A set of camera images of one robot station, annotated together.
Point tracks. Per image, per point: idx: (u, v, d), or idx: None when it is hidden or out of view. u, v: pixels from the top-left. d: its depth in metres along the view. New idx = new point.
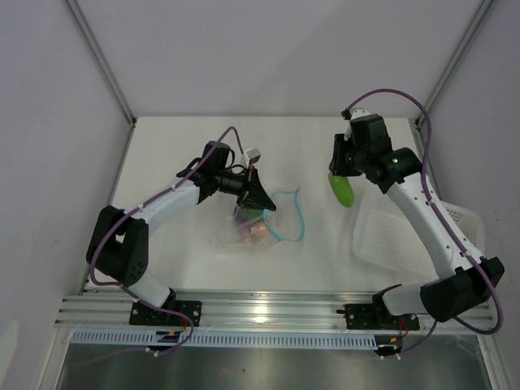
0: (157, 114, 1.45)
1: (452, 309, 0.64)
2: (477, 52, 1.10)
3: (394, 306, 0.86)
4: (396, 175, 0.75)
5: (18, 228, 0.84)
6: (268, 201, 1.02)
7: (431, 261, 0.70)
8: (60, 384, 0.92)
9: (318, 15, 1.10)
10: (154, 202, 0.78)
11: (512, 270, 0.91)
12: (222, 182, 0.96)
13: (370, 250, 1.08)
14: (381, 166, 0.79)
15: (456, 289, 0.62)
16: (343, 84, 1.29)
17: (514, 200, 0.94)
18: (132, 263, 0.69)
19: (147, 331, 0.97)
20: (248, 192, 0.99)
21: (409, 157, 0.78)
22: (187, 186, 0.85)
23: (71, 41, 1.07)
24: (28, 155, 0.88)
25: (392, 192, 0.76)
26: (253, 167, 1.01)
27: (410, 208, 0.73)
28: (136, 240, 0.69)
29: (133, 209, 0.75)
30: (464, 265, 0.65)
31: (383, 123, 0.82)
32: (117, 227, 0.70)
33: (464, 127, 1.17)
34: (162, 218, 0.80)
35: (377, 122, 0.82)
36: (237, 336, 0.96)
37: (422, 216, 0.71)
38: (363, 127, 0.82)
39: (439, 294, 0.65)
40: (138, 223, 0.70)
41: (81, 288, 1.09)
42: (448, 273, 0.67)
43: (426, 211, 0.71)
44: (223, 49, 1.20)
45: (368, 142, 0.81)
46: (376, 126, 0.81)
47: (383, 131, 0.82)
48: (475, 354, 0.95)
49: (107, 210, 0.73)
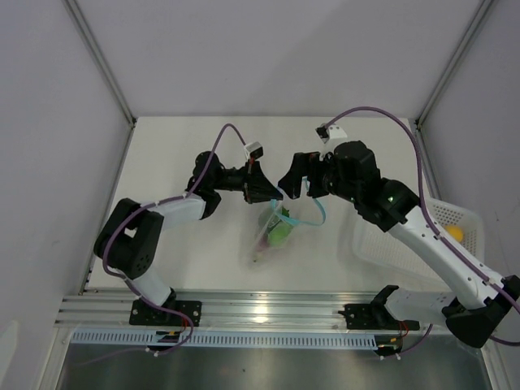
0: (157, 113, 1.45)
1: (485, 335, 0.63)
2: (477, 52, 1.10)
3: (396, 311, 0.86)
4: (397, 214, 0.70)
5: (19, 228, 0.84)
6: (272, 191, 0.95)
7: (455, 294, 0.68)
8: (60, 384, 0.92)
9: (318, 15, 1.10)
10: (171, 201, 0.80)
11: (512, 270, 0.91)
12: (224, 183, 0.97)
13: (370, 250, 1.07)
14: (378, 205, 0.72)
15: (492, 323, 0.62)
16: (344, 84, 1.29)
17: (514, 201, 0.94)
18: (141, 255, 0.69)
19: (147, 331, 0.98)
20: (248, 185, 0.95)
21: (401, 188, 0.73)
22: (197, 197, 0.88)
23: (71, 41, 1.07)
24: (28, 154, 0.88)
25: (395, 230, 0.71)
26: (253, 160, 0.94)
27: (420, 245, 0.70)
28: (149, 231, 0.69)
29: (149, 203, 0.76)
30: (491, 294, 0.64)
31: (373, 157, 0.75)
32: (132, 218, 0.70)
33: (465, 127, 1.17)
34: (174, 220, 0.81)
35: (367, 157, 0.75)
36: (237, 336, 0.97)
37: (436, 253, 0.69)
38: (353, 162, 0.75)
39: (470, 327, 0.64)
40: (153, 216, 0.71)
41: (81, 288, 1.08)
42: (475, 305, 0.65)
43: (437, 246, 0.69)
44: (223, 49, 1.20)
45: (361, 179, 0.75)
46: (366, 161, 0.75)
47: (373, 164, 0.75)
48: (475, 354, 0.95)
49: (125, 202, 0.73)
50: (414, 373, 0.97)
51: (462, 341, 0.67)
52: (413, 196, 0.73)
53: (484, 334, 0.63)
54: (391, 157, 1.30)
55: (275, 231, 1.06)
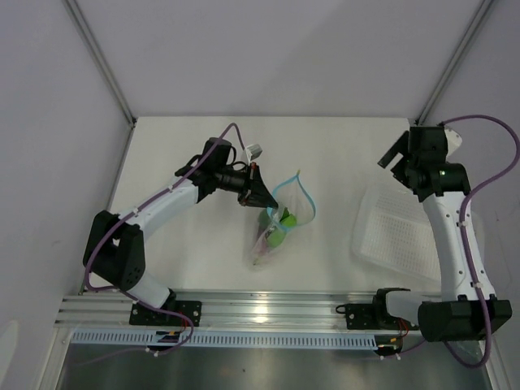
0: (157, 113, 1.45)
1: (439, 330, 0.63)
2: (478, 52, 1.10)
3: (394, 309, 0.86)
4: (437, 188, 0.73)
5: (19, 229, 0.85)
6: (270, 199, 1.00)
7: (441, 280, 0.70)
8: (60, 384, 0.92)
9: (318, 15, 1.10)
10: (150, 206, 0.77)
11: (513, 270, 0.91)
12: (223, 180, 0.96)
13: (370, 251, 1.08)
14: (426, 174, 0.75)
15: (449, 318, 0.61)
16: (343, 84, 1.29)
17: (515, 200, 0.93)
18: (127, 270, 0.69)
19: (147, 331, 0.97)
20: (250, 190, 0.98)
21: (459, 172, 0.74)
22: (184, 186, 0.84)
23: (71, 40, 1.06)
24: (28, 155, 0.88)
25: (429, 201, 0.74)
26: (255, 166, 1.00)
27: (439, 222, 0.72)
28: (130, 247, 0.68)
29: (127, 214, 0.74)
30: (470, 295, 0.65)
31: (444, 133, 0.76)
32: (111, 233, 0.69)
33: (465, 127, 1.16)
34: (159, 220, 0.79)
35: (437, 130, 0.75)
36: (237, 336, 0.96)
37: (448, 236, 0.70)
38: (419, 131, 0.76)
39: (432, 315, 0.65)
40: (132, 230, 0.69)
41: (82, 288, 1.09)
42: (451, 296, 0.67)
43: (453, 231, 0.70)
44: (223, 48, 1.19)
45: (421, 152, 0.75)
46: (434, 136, 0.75)
47: (441, 140, 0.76)
48: (475, 354, 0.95)
49: (101, 215, 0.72)
50: (413, 372, 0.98)
51: (422, 328, 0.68)
52: (466, 184, 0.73)
53: (439, 327, 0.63)
54: None
55: (271, 236, 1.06)
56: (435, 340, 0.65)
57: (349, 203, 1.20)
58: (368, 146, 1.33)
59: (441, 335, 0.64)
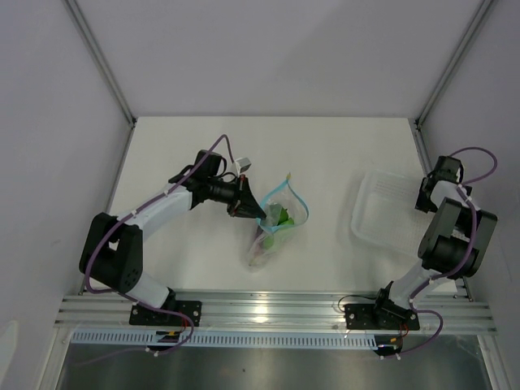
0: (157, 113, 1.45)
1: (435, 225, 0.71)
2: (477, 53, 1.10)
3: (396, 296, 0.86)
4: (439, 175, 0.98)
5: (17, 229, 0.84)
6: (258, 210, 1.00)
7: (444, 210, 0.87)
8: (60, 384, 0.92)
9: (318, 15, 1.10)
10: (149, 209, 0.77)
11: (513, 272, 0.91)
12: (213, 192, 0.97)
13: (370, 251, 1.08)
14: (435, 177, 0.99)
15: (439, 211, 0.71)
16: (344, 84, 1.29)
17: (513, 201, 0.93)
18: (127, 270, 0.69)
19: (147, 331, 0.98)
20: (240, 201, 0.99)
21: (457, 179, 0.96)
22: (179, 191, 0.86)
23: (71, 41, 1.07)
24: (28, 156, 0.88)
25: (436, 189, 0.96)
26: (244, 178, 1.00)
27: (440, 188, 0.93)
28: (130, 247, 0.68)
29: (126, 215, 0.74)
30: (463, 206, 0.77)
31: (457, 162, 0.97)
32: (110, 235, 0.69)
33: (464, 127, 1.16)
34: (155, 223, 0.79)
35: (453, 159, 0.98)
36: (237, 336, 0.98)
37: (445, 187, 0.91)
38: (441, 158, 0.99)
39: (431, 223, 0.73)
40: (132, 230, 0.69)
41: (81, 288, 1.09)
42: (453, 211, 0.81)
43: (449, 185, 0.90)
44: (223, 49, 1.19)
45: (439, 169, 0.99)
46: (453, 162, 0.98)
47: (452, 166, 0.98)
48: (475, 354, 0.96)
49: (101, 217, 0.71)
50: (413, 373, 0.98)
51: (422, 244, 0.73)
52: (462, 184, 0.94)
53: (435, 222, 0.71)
54: (390, 155, 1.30)
55: (264, 239, 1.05)
56: (431, 240, 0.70)
57: (348, 202, 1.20)
58: (369, 145, 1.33)
59: (435, 231, 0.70)
